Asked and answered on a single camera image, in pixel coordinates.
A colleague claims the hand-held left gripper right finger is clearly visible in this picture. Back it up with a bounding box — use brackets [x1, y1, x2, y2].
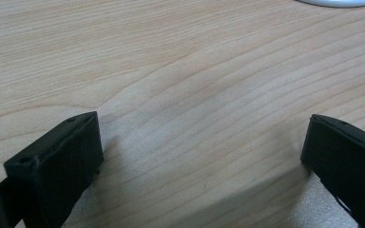
[299, 113, 365, 228]

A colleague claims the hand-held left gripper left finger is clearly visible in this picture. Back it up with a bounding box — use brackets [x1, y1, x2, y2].
[3, 110, 106, 228]

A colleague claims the white plate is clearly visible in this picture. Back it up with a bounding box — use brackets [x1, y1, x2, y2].
[296, 0, 365, 9]

